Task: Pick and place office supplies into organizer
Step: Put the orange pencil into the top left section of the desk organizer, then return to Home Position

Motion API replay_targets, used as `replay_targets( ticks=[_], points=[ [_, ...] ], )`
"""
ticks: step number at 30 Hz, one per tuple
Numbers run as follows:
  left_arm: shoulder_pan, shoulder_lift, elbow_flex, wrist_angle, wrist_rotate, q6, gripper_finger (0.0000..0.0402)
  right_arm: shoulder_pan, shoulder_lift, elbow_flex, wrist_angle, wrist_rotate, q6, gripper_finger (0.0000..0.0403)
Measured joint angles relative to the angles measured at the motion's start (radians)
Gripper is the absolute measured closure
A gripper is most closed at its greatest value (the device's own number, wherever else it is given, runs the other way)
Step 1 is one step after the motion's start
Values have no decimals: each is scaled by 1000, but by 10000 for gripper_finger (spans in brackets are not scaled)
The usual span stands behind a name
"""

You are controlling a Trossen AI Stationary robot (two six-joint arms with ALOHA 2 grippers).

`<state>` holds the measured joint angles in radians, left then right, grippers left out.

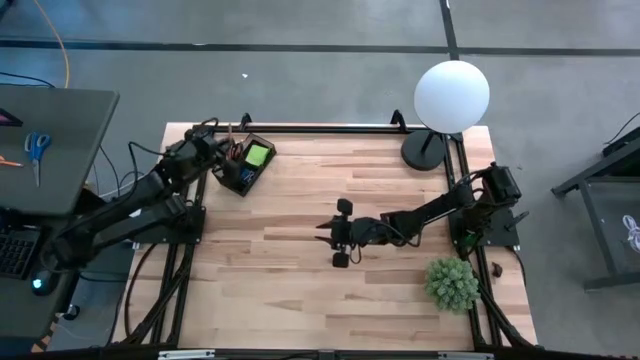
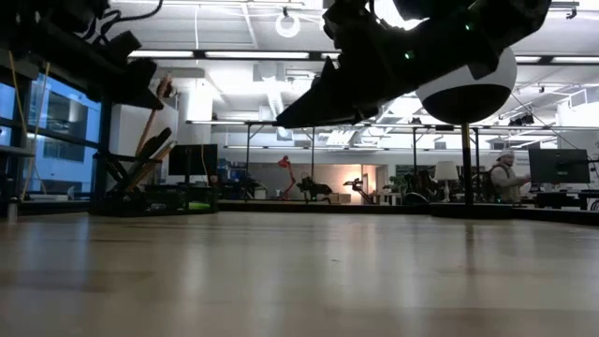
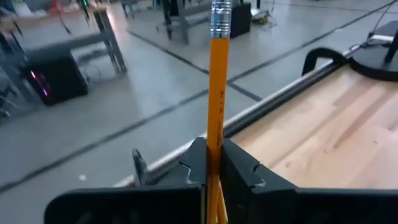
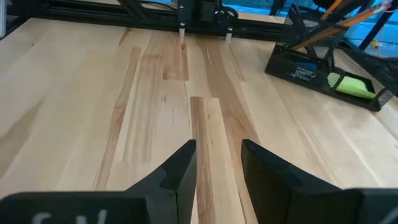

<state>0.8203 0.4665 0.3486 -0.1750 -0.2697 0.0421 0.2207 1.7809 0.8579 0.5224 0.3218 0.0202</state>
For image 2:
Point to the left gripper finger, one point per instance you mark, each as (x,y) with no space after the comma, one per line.
(138,86)

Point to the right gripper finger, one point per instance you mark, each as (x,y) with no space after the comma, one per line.
(337,105)

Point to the orange pencil with red eraser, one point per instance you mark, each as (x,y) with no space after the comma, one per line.
(165,153)
(149,125)

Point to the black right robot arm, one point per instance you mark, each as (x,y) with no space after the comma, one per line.
(515,19)

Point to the background small robot arm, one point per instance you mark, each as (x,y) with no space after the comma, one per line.
(358,186)

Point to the background black robot arm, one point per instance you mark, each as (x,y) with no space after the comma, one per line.
(316,188)

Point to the black mesh desk organizer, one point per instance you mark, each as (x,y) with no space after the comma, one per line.
(117,201)

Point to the white globe lamp black base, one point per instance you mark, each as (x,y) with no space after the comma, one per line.
(468,105)

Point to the red desk lamp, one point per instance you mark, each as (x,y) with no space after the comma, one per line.
(283,162)

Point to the black monitor on stand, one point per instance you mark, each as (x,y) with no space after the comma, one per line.
(193,159)

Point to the ceiling light strip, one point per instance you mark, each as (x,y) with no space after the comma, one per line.
(257,55)
(575,60)

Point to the white shade table lamp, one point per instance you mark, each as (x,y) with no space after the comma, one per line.
(446,171)

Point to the person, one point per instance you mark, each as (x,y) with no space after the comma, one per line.
(507,185)

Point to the small grey cylinder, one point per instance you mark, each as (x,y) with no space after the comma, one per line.
(11,213)

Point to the wide black monitor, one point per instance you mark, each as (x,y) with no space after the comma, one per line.
(559,166)

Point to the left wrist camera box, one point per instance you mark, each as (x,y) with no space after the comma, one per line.
(125,43)

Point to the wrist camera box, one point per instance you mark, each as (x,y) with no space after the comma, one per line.
(125,43)
(348,23)

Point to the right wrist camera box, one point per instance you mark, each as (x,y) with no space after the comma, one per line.
(348,23)

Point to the black aluminium table frame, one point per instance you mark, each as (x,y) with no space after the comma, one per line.
(327,206)

